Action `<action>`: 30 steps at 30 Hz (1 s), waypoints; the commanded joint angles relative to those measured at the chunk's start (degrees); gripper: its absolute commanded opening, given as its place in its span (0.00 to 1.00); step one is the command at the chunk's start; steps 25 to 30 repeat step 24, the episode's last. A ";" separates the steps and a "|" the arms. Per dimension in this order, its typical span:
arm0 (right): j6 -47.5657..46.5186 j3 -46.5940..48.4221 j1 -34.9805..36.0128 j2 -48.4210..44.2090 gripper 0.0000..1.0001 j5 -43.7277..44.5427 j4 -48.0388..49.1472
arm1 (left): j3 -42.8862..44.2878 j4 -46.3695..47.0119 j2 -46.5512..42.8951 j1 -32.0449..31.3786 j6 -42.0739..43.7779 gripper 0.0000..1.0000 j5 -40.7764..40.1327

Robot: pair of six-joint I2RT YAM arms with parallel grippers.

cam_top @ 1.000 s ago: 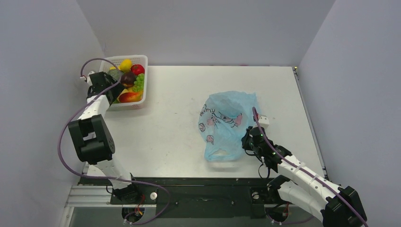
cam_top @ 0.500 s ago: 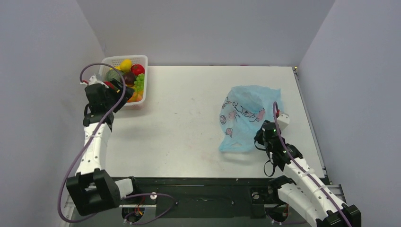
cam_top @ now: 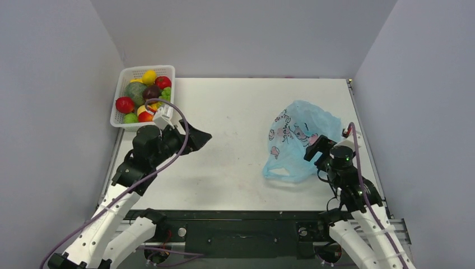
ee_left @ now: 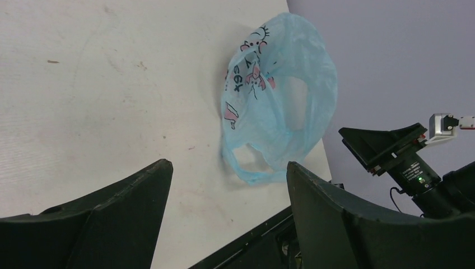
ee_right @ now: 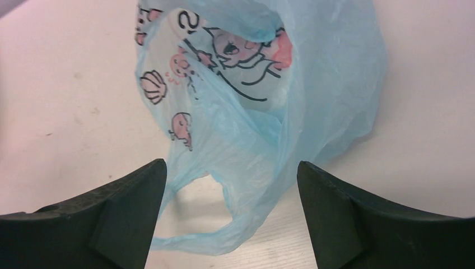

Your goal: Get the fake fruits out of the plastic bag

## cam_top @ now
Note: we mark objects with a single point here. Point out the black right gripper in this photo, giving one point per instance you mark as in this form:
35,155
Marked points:
319,147

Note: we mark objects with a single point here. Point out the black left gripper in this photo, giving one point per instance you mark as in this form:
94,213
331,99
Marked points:
196,139

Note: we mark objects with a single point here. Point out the light blue printed plastic bag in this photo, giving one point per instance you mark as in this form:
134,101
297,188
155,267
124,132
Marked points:
297,127

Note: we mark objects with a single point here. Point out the dark purple fake fruit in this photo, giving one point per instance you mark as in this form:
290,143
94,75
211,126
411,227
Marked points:
151,92

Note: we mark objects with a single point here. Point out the bright yellow fake lemon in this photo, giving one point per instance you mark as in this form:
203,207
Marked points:
149,77

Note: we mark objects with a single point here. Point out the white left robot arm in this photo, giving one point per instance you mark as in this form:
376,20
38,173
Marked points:
153,150

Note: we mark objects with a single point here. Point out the green fake grapes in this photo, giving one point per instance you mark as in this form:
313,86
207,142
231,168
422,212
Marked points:
166,94

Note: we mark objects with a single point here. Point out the green fake lime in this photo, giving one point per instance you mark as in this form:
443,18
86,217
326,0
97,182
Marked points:
130,118

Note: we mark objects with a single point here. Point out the red fake apple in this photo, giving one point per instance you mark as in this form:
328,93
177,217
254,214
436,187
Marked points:
124,105

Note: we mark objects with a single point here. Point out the red fake tomato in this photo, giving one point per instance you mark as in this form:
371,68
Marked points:
163,82

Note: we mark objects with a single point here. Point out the green fake melon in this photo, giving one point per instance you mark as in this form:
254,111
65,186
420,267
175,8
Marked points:
134,90

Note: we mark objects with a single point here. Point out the white plastic basket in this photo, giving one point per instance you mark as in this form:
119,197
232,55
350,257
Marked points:
127,74

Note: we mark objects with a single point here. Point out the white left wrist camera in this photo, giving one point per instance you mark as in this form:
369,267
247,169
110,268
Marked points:
162,118

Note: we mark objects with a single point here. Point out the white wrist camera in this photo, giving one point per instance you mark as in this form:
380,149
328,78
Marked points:
162,118
348,137

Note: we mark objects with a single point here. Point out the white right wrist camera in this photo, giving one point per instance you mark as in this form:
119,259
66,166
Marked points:
348,137

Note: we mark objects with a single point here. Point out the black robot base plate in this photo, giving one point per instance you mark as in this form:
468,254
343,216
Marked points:
242,234

